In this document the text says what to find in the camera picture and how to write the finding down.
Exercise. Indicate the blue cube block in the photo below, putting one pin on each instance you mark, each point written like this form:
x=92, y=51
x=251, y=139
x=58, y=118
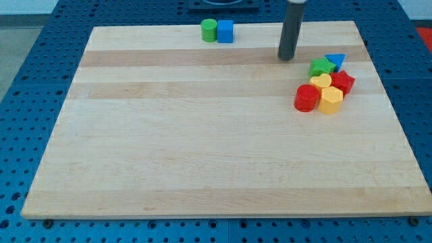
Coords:
x=225, y=31

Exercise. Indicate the light wooden board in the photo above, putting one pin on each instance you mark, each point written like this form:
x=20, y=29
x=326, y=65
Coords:
x=158, y=124

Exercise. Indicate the red cylinder block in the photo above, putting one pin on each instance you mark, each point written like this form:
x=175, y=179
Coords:
x=306, y=98

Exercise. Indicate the green cylinder block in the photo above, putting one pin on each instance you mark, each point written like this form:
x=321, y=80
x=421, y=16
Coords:
x=209, y=30

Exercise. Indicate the yellow heart block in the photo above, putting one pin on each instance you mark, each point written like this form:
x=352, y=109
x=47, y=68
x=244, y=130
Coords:
x=321, y=82

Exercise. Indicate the green star block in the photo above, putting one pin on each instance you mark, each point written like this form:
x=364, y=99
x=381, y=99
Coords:
x=321, y=66

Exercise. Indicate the yellow hexagon block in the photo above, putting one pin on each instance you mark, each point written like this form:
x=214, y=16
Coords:
x=331, y=100

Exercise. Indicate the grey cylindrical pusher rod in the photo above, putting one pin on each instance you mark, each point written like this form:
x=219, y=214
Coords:
x=291, y=29

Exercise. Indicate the red star block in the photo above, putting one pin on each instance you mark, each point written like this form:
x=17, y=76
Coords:
x=343, y=81

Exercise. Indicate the blue triangle block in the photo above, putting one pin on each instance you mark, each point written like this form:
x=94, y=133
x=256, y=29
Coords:
x=337, y=59

